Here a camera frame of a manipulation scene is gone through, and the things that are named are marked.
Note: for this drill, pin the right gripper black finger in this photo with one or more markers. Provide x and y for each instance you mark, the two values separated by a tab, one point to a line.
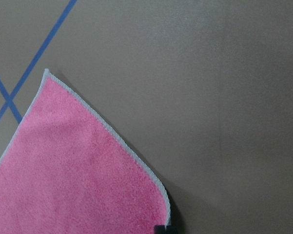
162	229

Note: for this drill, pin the pink and grey towel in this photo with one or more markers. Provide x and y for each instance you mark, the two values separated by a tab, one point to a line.
67	171

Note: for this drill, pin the blue tape line lengthwise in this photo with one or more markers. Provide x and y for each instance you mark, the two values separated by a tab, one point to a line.
42	48

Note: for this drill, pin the blue tape line crosswise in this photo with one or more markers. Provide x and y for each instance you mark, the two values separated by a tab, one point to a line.
9	103

